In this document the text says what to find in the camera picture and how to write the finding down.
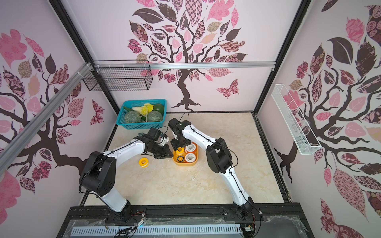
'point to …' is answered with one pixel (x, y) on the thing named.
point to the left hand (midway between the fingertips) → (171, 158)
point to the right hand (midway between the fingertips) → (180, 147)
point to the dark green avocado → (158, 107)
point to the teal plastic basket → (121, 123)
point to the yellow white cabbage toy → (146, 109)
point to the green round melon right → (154, 116)
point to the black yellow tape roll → (180, 158)
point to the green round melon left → (132, 116)
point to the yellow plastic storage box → (184, 163)
